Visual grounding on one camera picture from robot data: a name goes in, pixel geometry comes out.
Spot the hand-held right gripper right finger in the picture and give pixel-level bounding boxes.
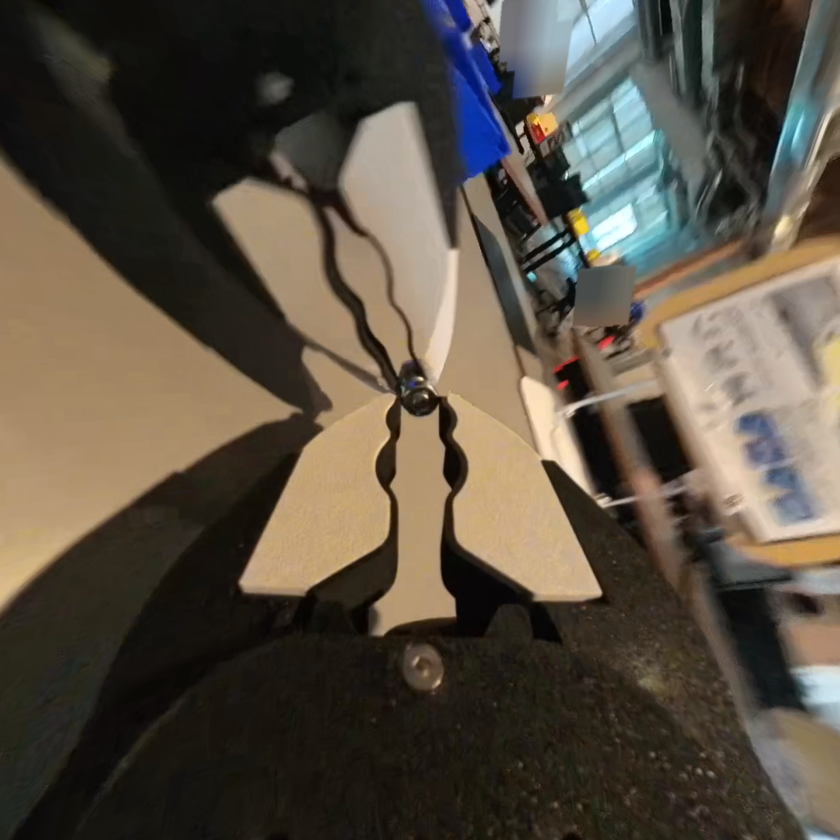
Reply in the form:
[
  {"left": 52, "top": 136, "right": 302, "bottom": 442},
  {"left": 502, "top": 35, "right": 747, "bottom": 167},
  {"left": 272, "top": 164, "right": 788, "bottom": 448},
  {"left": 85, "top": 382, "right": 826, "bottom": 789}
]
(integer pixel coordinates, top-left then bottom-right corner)
[{"left": 440, "top": 397, "right": 602, "bottom": 605}]

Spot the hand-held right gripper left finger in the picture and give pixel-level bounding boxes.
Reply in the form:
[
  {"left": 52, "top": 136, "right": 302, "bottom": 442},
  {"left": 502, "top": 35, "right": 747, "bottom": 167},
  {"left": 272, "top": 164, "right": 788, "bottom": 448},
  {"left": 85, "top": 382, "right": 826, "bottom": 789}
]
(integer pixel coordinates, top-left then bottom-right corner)
[{"left": 241, "top": 394, "right": 401, "bottom": 598}]

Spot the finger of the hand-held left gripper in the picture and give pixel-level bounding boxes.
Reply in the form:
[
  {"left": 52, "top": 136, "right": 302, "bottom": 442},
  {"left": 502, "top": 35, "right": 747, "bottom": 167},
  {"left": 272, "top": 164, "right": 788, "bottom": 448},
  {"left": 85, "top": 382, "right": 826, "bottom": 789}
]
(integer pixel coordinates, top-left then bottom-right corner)
[
  {"left": 210, "top": 175, "right": 401, "bottom": 395},
  {"left": 339, "top": 103, "right": 463, "bottom": 388}
]

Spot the blue plastic storage bin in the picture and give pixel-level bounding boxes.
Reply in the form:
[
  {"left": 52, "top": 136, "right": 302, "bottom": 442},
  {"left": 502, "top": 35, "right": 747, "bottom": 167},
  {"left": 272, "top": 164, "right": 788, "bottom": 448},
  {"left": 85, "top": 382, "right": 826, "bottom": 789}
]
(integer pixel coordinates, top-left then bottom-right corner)
[{"left": 420, "top": 0, "right": 515, "bottom": 178}]

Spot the silver metal bolt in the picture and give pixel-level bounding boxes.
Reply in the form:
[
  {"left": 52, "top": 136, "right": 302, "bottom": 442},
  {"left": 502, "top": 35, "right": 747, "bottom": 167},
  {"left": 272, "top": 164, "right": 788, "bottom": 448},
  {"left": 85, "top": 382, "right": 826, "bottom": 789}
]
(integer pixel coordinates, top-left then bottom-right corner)
[{"left": 405, "top": 377, "right": 441, "bottom": 417}]

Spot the printed poster sheet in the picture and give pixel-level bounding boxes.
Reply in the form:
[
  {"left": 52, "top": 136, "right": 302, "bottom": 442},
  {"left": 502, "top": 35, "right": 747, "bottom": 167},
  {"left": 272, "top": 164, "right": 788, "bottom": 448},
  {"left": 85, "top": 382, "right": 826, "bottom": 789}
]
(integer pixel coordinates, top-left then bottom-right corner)
[{"left": 657, "top": 256, "right": 840, "bottom": 546}]

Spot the desk cable flap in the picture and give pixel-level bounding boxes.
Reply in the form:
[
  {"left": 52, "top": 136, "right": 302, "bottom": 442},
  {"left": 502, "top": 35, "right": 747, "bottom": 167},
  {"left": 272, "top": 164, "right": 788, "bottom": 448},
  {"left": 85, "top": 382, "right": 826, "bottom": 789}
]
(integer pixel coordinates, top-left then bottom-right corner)
[{"left": 466, "top": 178, "right": 546, "bottom": 355}]

